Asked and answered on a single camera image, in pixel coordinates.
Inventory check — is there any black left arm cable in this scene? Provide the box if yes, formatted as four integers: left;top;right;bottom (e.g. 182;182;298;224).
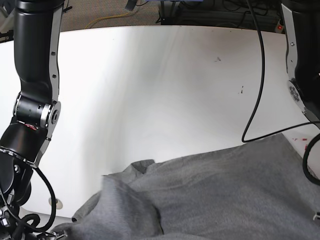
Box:
241;0;320;186

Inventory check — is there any left table grommet hole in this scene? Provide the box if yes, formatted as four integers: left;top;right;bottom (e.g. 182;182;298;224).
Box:
48;197;63;210

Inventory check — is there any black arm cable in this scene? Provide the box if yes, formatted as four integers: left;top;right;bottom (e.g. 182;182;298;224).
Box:
14;166;57;233
241;0;320;186

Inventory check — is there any yellow cable on floor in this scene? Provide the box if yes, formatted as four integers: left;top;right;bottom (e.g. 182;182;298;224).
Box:
86;8;131;29

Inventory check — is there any black power strip red switch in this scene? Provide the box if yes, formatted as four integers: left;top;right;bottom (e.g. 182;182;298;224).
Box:
274;18;285;34

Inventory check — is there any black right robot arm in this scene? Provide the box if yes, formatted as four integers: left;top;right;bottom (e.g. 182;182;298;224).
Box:
0;0;65;240

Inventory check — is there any red tape rectangle marking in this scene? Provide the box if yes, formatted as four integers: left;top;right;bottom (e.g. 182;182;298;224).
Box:
291;137;309;152

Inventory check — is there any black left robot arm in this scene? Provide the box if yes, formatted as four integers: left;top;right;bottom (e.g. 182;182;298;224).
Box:
281;0;320;122

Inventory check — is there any grey T-shirt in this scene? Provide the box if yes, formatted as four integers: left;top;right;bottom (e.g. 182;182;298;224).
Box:
54;134;320;240

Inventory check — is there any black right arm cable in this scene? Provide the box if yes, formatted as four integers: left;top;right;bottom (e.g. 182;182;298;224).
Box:
14;166;57;233

